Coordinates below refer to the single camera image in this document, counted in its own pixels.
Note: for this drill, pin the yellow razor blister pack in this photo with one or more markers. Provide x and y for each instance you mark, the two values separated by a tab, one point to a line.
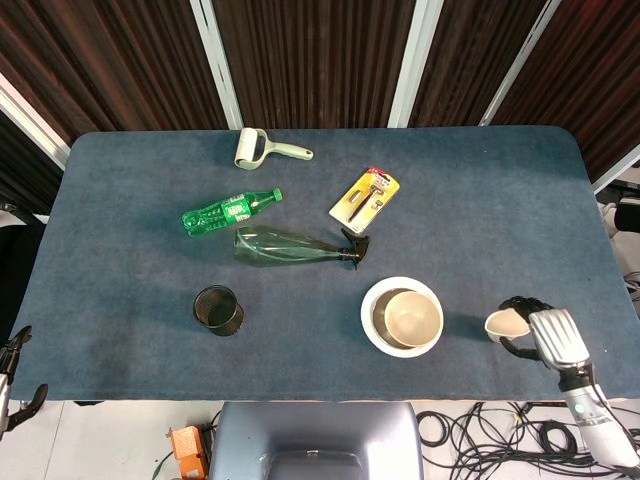
372	192

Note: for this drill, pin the white paper cup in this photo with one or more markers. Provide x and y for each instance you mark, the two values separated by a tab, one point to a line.
505	322

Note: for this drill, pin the beige ribbed bowl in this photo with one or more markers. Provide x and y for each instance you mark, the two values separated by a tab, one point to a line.
412	317

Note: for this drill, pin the blue table cloth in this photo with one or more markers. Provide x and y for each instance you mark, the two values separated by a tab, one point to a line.
300	360

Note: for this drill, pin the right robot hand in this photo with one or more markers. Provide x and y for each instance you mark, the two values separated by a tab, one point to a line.
560	337

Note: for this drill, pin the green spray bottle black nozzle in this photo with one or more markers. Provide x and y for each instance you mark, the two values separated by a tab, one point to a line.
280	247

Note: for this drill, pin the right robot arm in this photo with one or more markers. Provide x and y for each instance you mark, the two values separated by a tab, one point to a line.
595	425

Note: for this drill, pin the white steel-lined bowl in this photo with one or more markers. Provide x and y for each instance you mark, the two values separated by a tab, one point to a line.
367	310

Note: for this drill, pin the white partition post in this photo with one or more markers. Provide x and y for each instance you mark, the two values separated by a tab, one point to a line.
30	122
217	65
617	170
520	65
407	65

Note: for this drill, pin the orange device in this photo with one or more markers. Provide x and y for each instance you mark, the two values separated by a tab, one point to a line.
187	447

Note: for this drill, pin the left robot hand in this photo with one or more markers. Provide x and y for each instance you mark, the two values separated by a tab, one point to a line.
5	400

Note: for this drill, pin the green plastic soda bottle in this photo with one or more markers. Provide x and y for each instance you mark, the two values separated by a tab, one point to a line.
220	215

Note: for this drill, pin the black mesh pen holder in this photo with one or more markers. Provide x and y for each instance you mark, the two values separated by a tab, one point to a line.
217	312

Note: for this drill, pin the blue-grey robot torso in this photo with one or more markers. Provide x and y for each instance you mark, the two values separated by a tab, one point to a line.
315	430

